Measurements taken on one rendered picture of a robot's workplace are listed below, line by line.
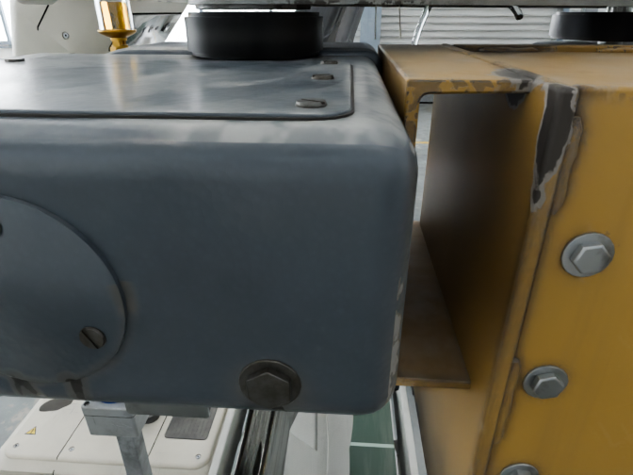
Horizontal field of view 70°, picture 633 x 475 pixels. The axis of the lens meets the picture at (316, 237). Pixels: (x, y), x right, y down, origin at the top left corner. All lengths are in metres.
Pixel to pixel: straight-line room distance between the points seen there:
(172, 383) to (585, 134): 0.17
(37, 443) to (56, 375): 1.45
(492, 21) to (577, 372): 7.93
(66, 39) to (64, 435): 1.10
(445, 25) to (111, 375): 7.87
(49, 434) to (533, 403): 1.49
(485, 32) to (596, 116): 7.92
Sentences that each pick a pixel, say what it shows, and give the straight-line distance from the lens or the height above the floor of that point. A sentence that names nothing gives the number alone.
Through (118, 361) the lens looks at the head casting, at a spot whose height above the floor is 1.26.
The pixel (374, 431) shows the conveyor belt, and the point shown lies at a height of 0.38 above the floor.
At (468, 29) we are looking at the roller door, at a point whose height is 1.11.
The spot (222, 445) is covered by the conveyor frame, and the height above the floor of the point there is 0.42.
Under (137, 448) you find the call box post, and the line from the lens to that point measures 0.87.
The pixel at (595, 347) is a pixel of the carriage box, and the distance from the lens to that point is 0.25.
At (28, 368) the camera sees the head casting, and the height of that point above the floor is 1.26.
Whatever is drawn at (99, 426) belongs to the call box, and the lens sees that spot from 0.81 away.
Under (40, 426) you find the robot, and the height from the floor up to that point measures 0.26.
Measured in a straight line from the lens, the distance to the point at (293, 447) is 0.78.
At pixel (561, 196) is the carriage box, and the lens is 0.20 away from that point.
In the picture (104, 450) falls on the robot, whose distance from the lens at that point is 1.53.
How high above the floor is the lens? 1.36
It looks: 26 degrees down
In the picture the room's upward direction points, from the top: straight up
